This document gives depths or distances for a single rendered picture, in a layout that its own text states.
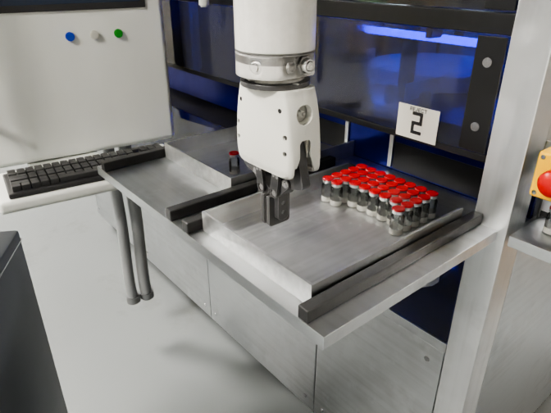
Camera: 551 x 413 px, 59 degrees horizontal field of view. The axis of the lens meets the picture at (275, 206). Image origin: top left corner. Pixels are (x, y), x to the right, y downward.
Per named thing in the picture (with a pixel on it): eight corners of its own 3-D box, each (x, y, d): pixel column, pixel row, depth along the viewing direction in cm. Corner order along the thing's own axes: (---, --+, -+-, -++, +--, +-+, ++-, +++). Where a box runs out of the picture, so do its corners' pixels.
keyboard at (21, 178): (161, 148, 137) (160, 140, 136) (179, 165, 126) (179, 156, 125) (3, 179, 118) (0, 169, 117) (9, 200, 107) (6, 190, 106)
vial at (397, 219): (393, 228, 80) (397, 203, 78) (405, 233, 79) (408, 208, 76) (385, 233, 79) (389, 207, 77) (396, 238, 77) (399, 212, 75)
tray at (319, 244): (345, 178, 99) (347, 162, 98) (459, 226, 81) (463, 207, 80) (202, 230, 80) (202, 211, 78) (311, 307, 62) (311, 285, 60)
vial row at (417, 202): (343, 190, 94) (345, 168, 91) (421, 224, 81) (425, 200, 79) (335, 192, 92) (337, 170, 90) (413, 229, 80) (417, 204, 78)
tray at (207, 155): (280, 128, 129) (280, 115, 128) (353, 155, 111) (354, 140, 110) (166, 157, 110) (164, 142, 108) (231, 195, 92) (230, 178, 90)
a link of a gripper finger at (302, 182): (324, 177, 52) (297, 195, 56) (293, 113, 52) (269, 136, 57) (316, 179, 51) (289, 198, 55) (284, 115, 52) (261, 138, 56)
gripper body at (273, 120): (334, 72, 50) (329, 172, 55) (271, 59, 57) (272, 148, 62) (279, 83, 46) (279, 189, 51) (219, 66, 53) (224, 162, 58)
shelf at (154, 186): (268, 130, 134) (268, 124, 133) (518, 226, 85) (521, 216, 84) (97, 174, 106) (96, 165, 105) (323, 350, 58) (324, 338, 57)
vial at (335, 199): (335, 200, 89) (337, 178, 87) (343, 205, 88) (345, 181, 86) (326, 204, 88) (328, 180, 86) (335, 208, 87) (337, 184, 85)
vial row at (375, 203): (335, 193, 92) (336, 170, 90) (413, 229, 80) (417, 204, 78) (327, 196, 91) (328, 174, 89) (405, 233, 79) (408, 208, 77)
